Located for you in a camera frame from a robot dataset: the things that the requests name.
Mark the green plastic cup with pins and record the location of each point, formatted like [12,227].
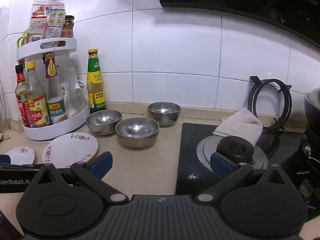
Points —
[21,40]

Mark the white cloth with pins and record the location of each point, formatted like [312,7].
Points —
[240,125]

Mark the large floral white plate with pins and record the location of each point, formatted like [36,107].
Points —
[70,148]

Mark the white two-tier spice rack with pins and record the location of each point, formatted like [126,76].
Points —
[53,133]

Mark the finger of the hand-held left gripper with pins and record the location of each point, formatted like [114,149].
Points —
[3,159]

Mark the clear plastic bag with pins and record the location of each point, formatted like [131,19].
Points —
[73,87]

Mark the red capped sauce bottle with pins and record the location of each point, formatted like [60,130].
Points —
[22,100]

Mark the small floral white plate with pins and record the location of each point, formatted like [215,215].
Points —
[21,156]

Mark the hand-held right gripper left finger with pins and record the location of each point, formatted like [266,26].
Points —
[102,162]

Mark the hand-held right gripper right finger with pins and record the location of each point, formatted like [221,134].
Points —
[221,164]

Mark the steel bowl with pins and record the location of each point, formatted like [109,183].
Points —
[137,132]
[103,121]
[163,113]

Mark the metal spoon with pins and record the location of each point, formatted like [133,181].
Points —
[306,148]

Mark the green and yellow sauce bottle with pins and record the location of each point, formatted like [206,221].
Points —
[96,85]

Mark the red and white seasoning packet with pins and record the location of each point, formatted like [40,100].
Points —
[37,21]

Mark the dark bottle yellow red label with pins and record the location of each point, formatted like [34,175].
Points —
[68,28]

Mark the black glass gas stove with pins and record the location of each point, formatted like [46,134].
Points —
[190,150]

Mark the purple label clear bottle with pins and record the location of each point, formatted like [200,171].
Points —
[53,97]

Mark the black pot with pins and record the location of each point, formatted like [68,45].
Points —
[312,110]

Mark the yellow capped vinegar bottle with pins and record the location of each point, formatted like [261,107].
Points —
[37,107]

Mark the black stove burner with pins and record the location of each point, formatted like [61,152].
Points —
[235,150]

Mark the white and yellow seasoning packet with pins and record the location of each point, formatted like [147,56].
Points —
[56,20]

